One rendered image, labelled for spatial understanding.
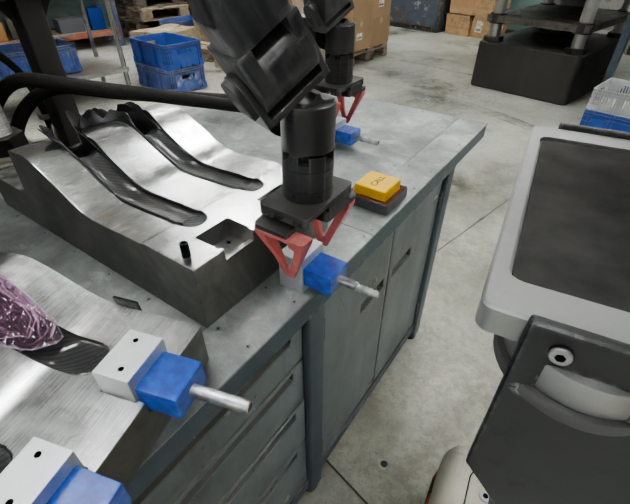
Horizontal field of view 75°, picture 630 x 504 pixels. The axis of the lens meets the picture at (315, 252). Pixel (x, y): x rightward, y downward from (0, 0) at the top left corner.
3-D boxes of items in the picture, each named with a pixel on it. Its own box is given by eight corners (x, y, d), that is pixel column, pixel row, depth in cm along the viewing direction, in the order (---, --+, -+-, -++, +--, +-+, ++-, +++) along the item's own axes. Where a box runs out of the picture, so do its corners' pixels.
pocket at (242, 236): (256, 253, 52) (254, 229, 50) (226, 276, 48) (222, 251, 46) (230, 241, 54) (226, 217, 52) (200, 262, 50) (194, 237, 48)
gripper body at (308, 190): (258, 217, 46) (253, 155, 42) (307, 181, 53) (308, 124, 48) (307, 235, 43) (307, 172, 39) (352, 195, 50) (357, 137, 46)
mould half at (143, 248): (327, 228, 66) (329, 148, 58) (207, 328, 49) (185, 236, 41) (134, 153, 88) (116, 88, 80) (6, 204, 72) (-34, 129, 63)
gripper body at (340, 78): (311, 93, 84) (311, 54, 79) (338, 81, 90) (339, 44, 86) (338, 99, 81) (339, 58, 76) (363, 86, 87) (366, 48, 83)
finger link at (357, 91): (321, 126, 91) (321, 82, 85) (338, 116, 96) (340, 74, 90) (347, 132, 88) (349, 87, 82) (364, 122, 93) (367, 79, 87)
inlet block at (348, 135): (382, 151, 90) (385, 126, 86) (371, 159, 86) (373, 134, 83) (332, 137, 96) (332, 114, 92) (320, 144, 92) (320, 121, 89)
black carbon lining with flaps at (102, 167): (272, 194, 60) (267, 132, 55) (187, 248, 50) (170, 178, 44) (127, 141, 76) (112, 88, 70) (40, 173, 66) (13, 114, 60)
